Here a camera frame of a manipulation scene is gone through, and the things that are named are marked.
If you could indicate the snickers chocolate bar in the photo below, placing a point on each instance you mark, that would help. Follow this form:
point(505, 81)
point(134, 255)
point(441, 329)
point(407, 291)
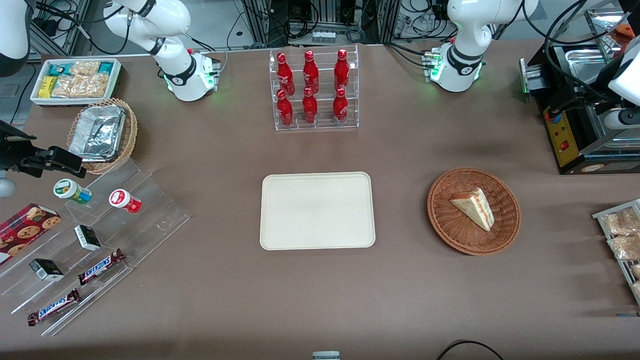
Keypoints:
point(100, 266)
point(52, 307)

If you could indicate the aluminium foil container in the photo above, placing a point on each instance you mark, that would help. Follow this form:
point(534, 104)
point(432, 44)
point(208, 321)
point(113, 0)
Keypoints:
point(97, 132)

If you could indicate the clear acrylic bottle rack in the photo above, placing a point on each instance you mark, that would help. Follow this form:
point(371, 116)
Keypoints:
point(322, 125)

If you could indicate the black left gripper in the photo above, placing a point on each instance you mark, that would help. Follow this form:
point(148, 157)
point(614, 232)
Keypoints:
point(576, 99)

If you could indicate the clear acrylic stepped display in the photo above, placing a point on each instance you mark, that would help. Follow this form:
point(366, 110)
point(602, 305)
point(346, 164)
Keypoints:
point(150, 200)

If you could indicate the white power strip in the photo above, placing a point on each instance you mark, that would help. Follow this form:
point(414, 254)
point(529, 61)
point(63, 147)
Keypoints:
point(324, 37)

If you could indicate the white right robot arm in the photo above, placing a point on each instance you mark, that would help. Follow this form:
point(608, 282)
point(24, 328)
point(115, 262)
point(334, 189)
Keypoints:
point(175, 20)

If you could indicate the red plaid cookie box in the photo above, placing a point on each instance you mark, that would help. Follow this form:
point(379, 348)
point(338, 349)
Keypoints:
point(25, 231)

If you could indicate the white rectangular snack bin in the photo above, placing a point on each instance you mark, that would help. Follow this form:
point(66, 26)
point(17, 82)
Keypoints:
point(117, 75)

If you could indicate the black food warmer machine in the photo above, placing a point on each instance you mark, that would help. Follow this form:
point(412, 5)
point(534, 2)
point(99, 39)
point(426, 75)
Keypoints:
point(575, 150)

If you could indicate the cream rectangular tray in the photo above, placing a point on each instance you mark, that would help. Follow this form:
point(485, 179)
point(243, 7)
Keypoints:
point(316, 211)

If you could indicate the small black carton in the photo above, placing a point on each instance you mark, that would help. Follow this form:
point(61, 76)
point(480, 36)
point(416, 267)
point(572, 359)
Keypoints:
point(87, 237)
point(46, 269)

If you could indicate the small grey device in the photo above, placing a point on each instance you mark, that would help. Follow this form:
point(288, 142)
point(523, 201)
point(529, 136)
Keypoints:
point(326, 356)

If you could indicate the clear bag of crackers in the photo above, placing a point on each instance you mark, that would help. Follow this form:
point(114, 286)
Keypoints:
point(620, 222)
point(625, 247)

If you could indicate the red cola bottle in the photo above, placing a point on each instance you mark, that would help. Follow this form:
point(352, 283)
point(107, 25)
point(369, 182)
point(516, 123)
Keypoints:
point(284, 110)
point(285, 75)
point(341, 71)
point(310, 72)
point(340, 107)
point(309, 107)

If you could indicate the small clear cracker bag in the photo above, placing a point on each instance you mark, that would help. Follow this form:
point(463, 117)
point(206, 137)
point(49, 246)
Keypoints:
point(85, 68)

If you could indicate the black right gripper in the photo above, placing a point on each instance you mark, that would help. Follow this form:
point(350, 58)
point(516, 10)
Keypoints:
point(11, 151)

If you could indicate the triangular sandwich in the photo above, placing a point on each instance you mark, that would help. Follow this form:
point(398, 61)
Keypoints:
point(475, 207)

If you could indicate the large clear cracker bag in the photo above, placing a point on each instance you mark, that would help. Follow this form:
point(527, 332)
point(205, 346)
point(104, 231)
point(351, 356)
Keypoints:
point(82, 86)

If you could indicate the yellow snack packet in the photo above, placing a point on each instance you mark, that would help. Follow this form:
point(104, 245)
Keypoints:
point(47, 87)

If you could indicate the steel food pan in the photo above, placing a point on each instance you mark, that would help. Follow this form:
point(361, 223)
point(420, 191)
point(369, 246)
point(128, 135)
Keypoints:
point(580, 60)

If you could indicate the teal snack packet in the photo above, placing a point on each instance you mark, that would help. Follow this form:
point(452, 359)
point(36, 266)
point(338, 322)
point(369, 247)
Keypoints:
point(105, 67)
point(60, 69)

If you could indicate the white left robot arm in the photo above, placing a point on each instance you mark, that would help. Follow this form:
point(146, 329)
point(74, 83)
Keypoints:
point(465, 30)

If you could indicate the green lid snack cup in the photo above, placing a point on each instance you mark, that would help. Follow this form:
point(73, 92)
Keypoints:
point(71, 190)

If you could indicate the round brown wicker basket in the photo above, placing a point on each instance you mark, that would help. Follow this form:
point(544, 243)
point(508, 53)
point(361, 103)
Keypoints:
point(450, 220)

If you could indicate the oval tan wicker basket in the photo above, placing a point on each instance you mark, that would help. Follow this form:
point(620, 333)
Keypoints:
point(129, 135)

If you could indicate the red lid snack cup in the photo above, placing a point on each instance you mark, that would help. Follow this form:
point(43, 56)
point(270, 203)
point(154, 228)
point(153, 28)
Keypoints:
point(124, 200)

